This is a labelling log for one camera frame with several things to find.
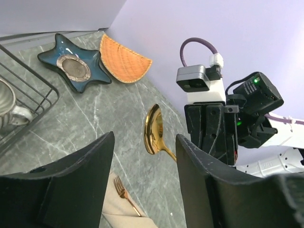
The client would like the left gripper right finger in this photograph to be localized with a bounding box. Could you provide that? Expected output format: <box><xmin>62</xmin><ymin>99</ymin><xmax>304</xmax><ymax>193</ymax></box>
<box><xmin>175</xmin><ymin>134</ymin><xmax>304</xmax><ymax>228</ymax></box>

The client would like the gold spoon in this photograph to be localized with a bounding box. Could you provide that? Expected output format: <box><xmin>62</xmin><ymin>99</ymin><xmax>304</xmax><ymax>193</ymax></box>
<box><xmin>143</xmin><ymin>104</ymin><xmax>177</xmax><ymax>162</ymax></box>

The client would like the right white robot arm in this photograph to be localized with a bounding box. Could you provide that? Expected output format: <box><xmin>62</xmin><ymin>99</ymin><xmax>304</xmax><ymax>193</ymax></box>
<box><xmin>184</xmin><ymin>72</ymin><xmax>304</xmax><ymax>177</ymax></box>

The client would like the blue star-shaped dish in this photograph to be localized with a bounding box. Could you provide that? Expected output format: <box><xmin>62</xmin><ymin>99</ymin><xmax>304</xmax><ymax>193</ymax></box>
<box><xmin>37</xmin><ymin>33</ymin><xmax>112</xmax><ymax>94</ymax></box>

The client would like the black wire dish rack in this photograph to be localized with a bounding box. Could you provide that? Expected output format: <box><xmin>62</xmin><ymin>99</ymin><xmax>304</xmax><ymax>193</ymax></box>
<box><xmin>0</xmin><ymin>45</ymin><xmax>60</xmax><ymax>156</ymax></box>

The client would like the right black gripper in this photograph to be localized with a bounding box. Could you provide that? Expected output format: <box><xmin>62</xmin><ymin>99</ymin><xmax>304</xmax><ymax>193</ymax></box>
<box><xmin>184</xmin><ymin>103</ymin><xmax>278</xmax><ymax>165</ymax></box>

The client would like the copper fork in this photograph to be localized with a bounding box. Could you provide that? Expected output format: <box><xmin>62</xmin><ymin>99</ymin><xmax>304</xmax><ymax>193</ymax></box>
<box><xmin>113</xmin><ymin>176</ymin><xmax>142</xmax><ymax>217</ymax></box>

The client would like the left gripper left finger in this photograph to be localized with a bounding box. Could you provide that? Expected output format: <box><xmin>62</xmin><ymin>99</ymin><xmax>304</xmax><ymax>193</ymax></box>
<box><xmin>0</xmin><ymin>132</ymin><xmax>115</xmax><ymax>228</ymax></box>

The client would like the striped ceramic mug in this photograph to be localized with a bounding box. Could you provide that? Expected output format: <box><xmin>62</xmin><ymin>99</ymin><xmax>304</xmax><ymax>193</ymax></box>
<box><xmin>0</xmin><ymin>79</ymin><xmax>34</xmax><ymax>136</ymax></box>

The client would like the beige cloth napkin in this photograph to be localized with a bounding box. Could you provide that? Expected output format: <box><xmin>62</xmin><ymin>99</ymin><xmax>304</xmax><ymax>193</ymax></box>
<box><xmin>102</xmin><ymin>171</ymin><xmax>157</xmax><ymax>228</ymax></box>

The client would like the orange woven fan mat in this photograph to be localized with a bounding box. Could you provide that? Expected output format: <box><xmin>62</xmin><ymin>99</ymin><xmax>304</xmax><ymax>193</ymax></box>
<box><xmin>99</xmin><ymin>33</ymin><xmax>152</xmax><ymax>84</ymax></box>

